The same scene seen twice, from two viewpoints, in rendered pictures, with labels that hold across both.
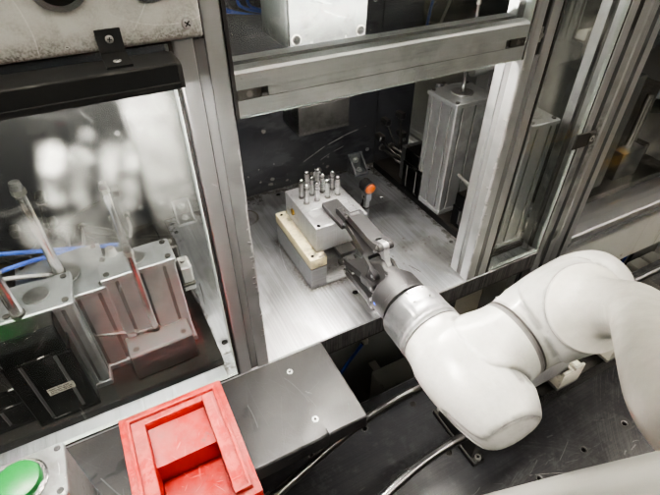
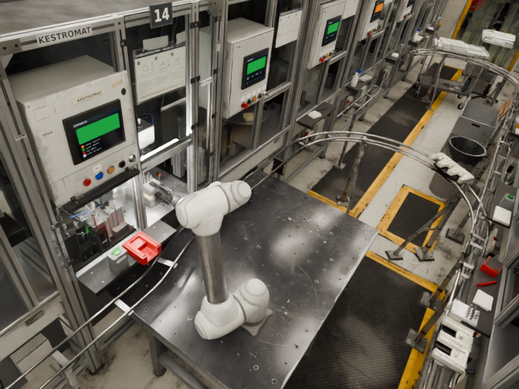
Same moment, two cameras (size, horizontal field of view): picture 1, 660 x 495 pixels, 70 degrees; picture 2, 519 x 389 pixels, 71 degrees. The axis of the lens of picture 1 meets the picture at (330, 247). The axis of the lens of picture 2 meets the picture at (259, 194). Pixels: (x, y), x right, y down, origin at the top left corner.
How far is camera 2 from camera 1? 1.50 m
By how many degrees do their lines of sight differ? 26
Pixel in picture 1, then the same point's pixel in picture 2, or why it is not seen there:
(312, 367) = (159, 224)
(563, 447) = (227, 231)
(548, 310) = not seen: hidden behind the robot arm
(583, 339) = not seen: hidden behind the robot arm
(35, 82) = (123, 179)
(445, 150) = (178, 160)
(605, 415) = (237, 221)
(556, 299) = not seen: hidden behind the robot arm
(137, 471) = (133, 249)
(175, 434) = (136, 243)
